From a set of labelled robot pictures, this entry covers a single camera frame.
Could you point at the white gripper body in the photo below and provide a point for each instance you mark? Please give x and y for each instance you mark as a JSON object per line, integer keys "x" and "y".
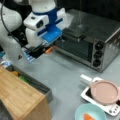
{"x": 36, "y": 27}

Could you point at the orange toy carrot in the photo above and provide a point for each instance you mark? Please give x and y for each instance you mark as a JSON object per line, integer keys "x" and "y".
{"x": 88, "y": 117}

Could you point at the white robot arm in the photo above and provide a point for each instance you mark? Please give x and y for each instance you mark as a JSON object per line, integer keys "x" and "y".
{"x": 11, "y": 20}

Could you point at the plastic water bottle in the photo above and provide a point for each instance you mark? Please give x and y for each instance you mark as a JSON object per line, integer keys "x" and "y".
{"x": 5, "y": 64}

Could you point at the green toy vegetable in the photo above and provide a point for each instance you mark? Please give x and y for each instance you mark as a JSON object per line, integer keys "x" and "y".
{"x": 23, "y": 79}

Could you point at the silver toaster oven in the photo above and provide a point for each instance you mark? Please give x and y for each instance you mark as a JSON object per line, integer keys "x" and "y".
{"x": 90, "y": 39}

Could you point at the wooden cabinet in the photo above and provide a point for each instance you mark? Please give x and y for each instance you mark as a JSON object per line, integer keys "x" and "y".
{"x": 22, "y": 100}

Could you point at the white induction cooker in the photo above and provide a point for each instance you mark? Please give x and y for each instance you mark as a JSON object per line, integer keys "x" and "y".
{"x": 112, "y": 109}

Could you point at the pink pan with white handle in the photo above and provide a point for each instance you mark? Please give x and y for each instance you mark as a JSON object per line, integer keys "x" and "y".
{"x": 103, "y": 91}

